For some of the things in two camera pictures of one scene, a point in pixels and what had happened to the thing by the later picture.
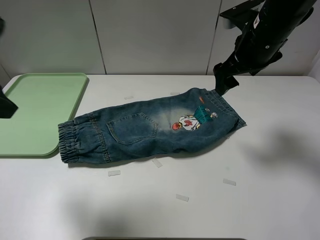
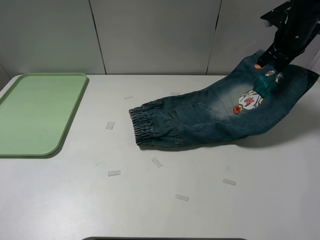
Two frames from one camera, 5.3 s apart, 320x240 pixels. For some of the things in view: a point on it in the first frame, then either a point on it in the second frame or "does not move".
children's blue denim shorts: x=166 y=125 to x=253 y=101
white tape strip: x=229 y=182 does not move
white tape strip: x=182 y=197 does not move
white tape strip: x=114 y=173 does not move
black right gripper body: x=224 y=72 to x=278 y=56
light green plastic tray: x=44 y=100 does not move
